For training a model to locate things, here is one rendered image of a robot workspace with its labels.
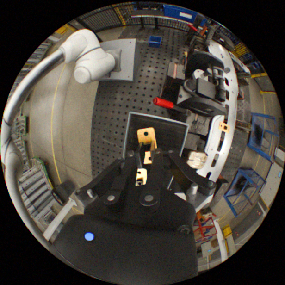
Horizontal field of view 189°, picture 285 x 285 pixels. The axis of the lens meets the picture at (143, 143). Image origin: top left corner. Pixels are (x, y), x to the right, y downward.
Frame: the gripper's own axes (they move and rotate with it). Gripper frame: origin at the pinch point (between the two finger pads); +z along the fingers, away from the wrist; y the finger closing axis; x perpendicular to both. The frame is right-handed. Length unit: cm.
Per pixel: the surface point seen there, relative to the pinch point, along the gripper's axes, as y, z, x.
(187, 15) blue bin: 43, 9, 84
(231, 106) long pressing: 44.0, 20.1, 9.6
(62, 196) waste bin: -211, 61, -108
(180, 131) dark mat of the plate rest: 8.0, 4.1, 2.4
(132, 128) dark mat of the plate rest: -2.9, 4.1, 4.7
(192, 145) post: 13.4, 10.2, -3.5
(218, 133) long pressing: 32.1, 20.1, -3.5
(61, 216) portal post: -288, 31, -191
